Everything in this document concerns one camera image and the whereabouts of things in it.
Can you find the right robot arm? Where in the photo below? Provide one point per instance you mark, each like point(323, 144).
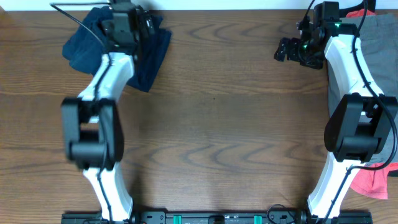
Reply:
point(360, 124)

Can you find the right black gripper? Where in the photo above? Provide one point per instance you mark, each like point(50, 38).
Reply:
point(293, 43)

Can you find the grey shorts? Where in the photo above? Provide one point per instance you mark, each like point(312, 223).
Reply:
point(378, 37)

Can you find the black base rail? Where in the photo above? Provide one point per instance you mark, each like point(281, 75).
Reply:
point(273, 215)

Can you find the black garment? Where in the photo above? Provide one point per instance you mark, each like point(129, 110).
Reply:
point(358, 11)

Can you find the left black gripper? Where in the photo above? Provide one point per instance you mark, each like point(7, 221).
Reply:
point(144, 22)

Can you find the navy blue shorts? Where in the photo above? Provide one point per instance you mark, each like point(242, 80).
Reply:
point(83, 50)

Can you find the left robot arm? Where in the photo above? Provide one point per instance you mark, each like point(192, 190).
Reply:
point(92, 132)

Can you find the folded dark navy shorts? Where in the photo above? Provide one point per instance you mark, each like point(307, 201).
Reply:
point(153, 53)

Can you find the red garment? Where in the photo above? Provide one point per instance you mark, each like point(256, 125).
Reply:
point(373, 183)

